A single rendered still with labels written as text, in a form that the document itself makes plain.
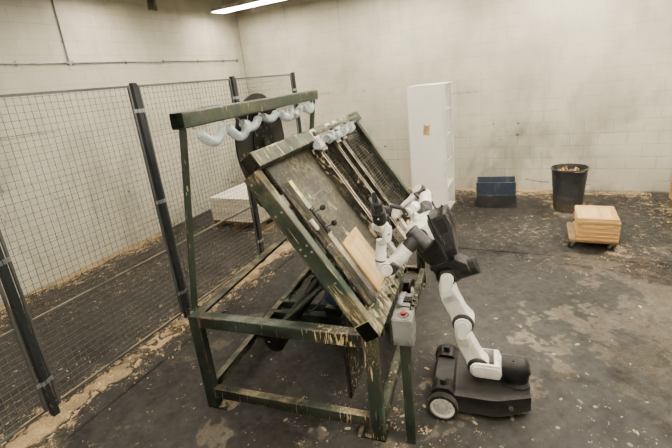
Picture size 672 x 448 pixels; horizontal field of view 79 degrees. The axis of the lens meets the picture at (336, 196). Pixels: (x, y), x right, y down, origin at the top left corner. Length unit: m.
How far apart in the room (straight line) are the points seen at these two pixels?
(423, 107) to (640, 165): 3.62
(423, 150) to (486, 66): 1.99
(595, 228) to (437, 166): 2.39
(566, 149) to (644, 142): 1.07
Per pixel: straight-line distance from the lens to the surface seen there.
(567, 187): 6.93
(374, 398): 2.88
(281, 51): 9.25
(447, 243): 2.69
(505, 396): 3.20
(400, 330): 2.51
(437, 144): 6.64
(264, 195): 2.42
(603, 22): 7.84
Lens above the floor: 2.29
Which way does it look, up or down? 16 degrees down
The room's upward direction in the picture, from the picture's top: 6 degrees counter-clockwise
